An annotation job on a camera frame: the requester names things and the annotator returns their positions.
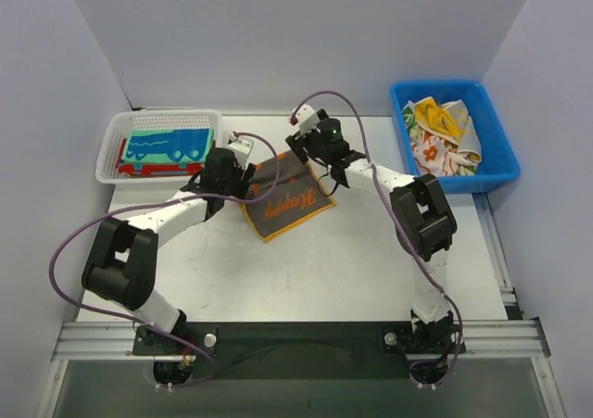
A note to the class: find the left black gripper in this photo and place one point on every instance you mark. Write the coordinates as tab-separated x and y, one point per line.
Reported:
246	177

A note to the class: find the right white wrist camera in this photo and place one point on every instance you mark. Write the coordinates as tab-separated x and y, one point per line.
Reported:
306	118

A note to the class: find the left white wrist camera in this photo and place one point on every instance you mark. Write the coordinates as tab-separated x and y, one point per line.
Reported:
242	147

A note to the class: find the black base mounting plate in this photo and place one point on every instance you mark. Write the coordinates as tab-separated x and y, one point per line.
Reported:
304	351

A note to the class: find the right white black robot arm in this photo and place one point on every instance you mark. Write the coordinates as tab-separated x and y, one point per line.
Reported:
423	219

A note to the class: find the white patterned towel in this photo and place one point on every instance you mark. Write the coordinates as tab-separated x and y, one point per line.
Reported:
433	154

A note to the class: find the grey orange-edged towel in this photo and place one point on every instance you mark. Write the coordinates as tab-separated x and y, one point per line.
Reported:
296	197

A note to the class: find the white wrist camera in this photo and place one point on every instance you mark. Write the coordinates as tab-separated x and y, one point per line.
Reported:
306	118
242	147

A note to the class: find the white perforated plastic basket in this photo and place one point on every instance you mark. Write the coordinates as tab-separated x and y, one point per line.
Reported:
123	124

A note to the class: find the red blue tiger towel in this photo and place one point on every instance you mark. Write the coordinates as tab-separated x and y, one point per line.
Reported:
153	170

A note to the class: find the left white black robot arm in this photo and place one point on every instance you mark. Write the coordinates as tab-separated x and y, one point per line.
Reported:
122	264

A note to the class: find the blue plastic bin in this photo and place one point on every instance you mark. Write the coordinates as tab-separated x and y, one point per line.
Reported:
499	165

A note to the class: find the green teal towel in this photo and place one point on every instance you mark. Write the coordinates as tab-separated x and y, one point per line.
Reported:
177	146

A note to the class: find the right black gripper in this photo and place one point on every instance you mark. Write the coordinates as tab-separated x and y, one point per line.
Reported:
298	143

